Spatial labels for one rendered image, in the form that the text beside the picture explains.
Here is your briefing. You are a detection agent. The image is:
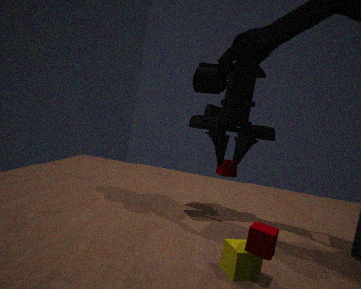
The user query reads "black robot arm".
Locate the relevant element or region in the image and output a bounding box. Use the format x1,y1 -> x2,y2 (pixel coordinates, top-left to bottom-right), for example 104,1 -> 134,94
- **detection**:
193,0 -> 361,98

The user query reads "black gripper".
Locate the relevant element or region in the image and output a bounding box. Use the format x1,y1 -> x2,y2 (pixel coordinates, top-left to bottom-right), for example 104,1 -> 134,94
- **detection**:
189,93 -> 276,166

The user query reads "yellow cube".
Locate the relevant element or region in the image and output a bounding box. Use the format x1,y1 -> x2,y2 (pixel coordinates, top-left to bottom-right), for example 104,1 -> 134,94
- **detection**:
220,239 -> 263,281

